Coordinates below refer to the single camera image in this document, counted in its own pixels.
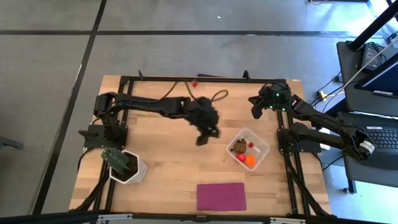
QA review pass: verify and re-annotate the potted cactus in white pot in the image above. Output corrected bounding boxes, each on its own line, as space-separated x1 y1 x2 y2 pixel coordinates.
108 149 147 185

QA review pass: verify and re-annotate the black side desk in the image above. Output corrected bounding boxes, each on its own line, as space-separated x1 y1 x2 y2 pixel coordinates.
336 40 398 189

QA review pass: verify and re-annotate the green cactus plant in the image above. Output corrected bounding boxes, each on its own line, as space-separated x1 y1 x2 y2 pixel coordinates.
100 147 131 175

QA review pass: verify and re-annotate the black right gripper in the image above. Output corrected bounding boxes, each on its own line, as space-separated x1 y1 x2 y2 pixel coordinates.
248 83 292 120

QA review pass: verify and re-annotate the black floor cable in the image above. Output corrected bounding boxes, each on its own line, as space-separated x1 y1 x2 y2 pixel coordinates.
307 72 346 114

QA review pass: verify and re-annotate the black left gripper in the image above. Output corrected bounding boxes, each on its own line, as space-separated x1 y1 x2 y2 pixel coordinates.
187 96 221 147

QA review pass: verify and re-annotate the thin yellow cord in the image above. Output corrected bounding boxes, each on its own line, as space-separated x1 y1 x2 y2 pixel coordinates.
340 37 398 91

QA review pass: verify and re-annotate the purple folded cloth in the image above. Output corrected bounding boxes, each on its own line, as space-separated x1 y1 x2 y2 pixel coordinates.
197 182 248 212

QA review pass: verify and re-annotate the black computer monitor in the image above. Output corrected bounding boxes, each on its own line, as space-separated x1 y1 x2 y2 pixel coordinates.
354 52 398 100

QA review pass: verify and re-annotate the clear plastic tupperware container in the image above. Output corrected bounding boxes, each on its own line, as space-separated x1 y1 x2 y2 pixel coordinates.
226 126 271 172

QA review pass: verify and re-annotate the brown toy kiwi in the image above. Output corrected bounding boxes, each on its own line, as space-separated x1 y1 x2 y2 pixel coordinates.
233 140 248 154

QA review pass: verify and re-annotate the black diagonal pole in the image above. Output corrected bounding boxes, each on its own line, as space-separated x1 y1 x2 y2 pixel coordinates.
347 0 398 52

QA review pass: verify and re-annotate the grey furniture leg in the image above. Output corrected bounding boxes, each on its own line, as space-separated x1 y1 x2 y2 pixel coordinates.
0 136 25 149

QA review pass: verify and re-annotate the black aluminium table frame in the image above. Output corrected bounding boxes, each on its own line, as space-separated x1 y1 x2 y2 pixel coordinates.
70 70 332 218

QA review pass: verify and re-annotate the black laptop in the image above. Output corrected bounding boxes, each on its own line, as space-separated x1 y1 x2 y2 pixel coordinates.
353 124 398 171

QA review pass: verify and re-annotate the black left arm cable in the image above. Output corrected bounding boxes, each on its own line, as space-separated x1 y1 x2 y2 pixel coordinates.
160 80 230 103

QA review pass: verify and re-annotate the black power adapter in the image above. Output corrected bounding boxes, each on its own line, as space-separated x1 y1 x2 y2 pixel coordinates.
360 42 388 73

